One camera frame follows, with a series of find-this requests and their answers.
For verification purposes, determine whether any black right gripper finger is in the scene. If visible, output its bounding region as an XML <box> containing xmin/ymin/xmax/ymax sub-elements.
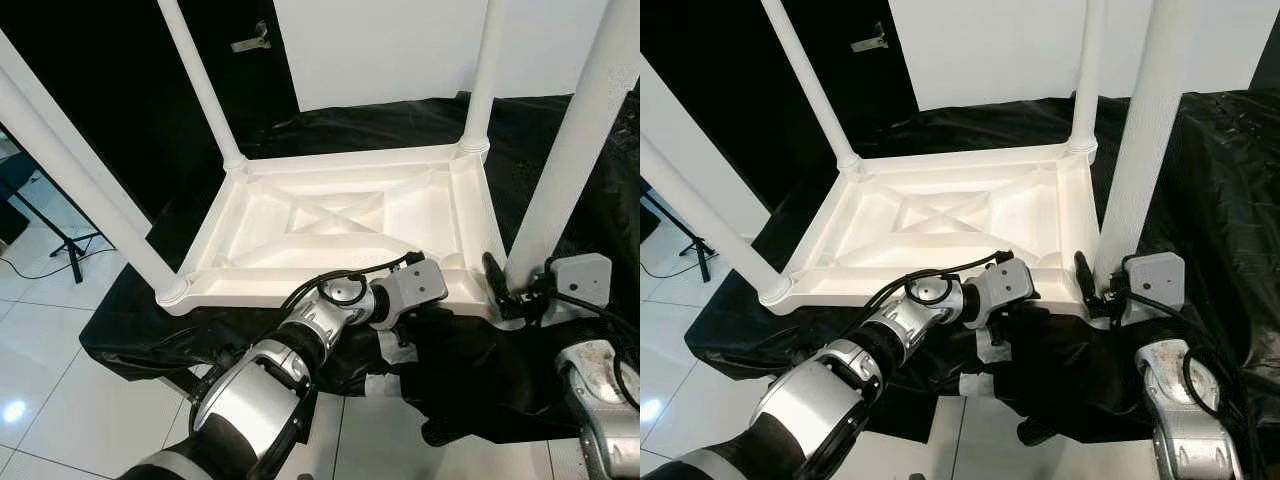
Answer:
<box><xmin>483</xmin><ymin>252</ymin><xmax>511</xmax><ymax>321</ymax></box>
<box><xmin>1074</xmin><ymin>250</ymin><xmax>1099</xmax><ymax>316</ymax></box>

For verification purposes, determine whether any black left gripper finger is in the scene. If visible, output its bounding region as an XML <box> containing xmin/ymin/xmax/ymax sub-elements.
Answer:
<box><xmin>1008</xmin><ymin>302</ymin><xmax>1053</xmax><ymax>335</ymax></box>
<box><xmin>420</xmin><ymin>304</ymin><xmax>463</xmax><ymax>337</ymax></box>

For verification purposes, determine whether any black tripod stand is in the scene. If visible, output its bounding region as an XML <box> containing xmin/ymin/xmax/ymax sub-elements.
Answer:
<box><xmin>640</xmin><ymin>190</ymin><xmax>726</xmax><ymax>284</ymax></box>
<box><xmin>0</xmin><ymin>175</ymin><xmax>103</xmax><ymax>284</ymax></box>

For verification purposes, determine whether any black shiny table cover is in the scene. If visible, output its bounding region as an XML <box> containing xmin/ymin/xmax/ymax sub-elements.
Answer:
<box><xmin>80</xmin><ymin>92</ymin><xmax>640</xmax><ymax>446</ymax></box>
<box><xmin>680</xmin><ymin>92</ymin><xmax>1280</xmax><ymax>446</ymax></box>

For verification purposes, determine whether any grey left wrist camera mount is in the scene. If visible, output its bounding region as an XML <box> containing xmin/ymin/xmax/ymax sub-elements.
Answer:
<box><xmin>960</xmin><ymin>257</ymin><xmax>1036</xmax><ymax>331</ymax></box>
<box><xmin>372</xmin><ymin>255</ymin><xmax>449</xmax><ymax>331</ymax></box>

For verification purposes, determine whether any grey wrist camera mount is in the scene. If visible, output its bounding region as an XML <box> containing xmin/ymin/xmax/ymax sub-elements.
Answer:
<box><xmin>545</xmin><ymin>253</ymin><xmax>613</xmax><ymax>327</ymax></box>
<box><xmin>372</xmin><ymin>255</ymin><xmax>449</xmax><ymax>331</ymax></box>
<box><xmin>1120</xmin><ymin>252</ymin><xmax>1186</xmax><ymax>327</ymax></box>
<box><xmin>960</xmin><ymin>257</ymin><xmax>1036</xmax><ymax>331</ymax></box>

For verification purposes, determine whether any white work table frame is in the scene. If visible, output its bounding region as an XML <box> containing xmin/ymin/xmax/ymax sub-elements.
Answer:
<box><xmin>960</xmin><ymin>330</ymin><xmax>1011</xmax><ymax>397</ymax></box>
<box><xmin>365</xmin><ymin>330</ymin><xmax>421</xmax><ymax>397</ymax></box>

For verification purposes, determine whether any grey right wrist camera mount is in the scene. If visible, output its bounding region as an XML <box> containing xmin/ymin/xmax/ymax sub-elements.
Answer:
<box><xmin>545</xmin><ymin>253</ymin><xmax>613</xmax><ymax>327</ymax></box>
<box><xmin>1120</xmin><ymin>252</ymin><xmax>1186</xmax><ymax>327</ymax></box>

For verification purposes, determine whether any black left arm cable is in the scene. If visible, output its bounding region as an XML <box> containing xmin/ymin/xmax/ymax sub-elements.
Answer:
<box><xmin>280</xmin><ymin>252</ymin><xmax>423</xmax><ymax>321</ymax></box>
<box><xmin>865</xmin><ymin>250</ymin><xmax>1013</xmax><ymax>321</ymax></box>

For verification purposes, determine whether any black wall pillar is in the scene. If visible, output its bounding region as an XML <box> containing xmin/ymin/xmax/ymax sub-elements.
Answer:
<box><xmin>1250</xmin><ymin>30</ymin><xmax>1280</xmax><ymax>91</ymax></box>

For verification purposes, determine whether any silver door handle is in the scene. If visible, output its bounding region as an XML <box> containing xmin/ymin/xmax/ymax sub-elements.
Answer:
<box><xmin>232</xmin><ymin>20</ymin><xmax>273</xmax><ymax>53</ymax></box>
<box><xmin>850</xmin><ymin>20</ymin><xmax>891</xmax><ymax>53</ymax></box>

